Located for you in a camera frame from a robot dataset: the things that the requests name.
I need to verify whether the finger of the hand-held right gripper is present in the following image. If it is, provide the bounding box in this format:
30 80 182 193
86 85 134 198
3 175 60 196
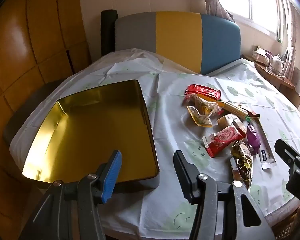
274 138 300 171

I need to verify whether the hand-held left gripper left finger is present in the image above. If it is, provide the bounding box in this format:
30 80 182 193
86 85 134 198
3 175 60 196
19 149 123 240

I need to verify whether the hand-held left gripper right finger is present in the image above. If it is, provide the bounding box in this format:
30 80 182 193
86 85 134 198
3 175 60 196
173 150 277 240

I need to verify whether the silver stick sachet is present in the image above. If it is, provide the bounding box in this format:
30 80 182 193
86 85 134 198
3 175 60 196
254 118 277 170

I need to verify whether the purple snack packet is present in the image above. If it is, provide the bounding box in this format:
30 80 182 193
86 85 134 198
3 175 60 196
246 122 262 153

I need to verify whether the brown gold snack packet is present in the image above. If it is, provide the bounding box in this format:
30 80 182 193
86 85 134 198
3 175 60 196
236 152 255 193

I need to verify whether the gold tin box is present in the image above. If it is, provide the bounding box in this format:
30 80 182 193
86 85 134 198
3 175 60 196
21 79 160 190

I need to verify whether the white brown snack packet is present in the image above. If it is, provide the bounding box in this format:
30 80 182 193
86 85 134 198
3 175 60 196
231 141 252 157

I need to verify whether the thin brown snack stick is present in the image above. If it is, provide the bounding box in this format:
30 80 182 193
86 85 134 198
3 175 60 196
229 156 243 183

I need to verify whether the dark red snack bar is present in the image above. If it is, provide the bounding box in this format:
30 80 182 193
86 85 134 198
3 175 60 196
240 105 261 118

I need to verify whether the red white wafer packet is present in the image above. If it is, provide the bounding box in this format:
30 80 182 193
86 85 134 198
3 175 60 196
202 120 248 158

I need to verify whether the clear yellow candy packet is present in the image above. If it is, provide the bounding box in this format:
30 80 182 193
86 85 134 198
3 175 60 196
186 105 215 128
194 96 225 117

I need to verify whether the green-edged cracker packet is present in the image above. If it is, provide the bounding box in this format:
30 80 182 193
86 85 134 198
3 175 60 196
219 100 252 120

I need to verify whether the sesame bar red-ended wrapper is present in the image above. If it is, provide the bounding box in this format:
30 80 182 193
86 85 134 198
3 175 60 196
182 93 199 107

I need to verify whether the long red wafer packet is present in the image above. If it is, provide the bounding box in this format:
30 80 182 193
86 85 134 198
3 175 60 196
185 84 222 100

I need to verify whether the white green-print tablecloth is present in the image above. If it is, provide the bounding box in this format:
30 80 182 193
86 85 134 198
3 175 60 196
9 48 300 235

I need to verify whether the wooden side table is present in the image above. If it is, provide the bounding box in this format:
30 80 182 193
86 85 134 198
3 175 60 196
241 54 297 91

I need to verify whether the white teapot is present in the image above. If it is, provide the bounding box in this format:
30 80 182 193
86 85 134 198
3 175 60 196
268 54 286 72

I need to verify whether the tissue box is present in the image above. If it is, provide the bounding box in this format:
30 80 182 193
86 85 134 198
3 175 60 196
251 46 273 63

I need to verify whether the grey yellow blue chair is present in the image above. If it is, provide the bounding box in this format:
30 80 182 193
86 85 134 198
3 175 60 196
114 11 241 75

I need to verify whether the window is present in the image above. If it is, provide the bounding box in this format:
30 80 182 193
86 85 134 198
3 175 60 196
220 0 290 40

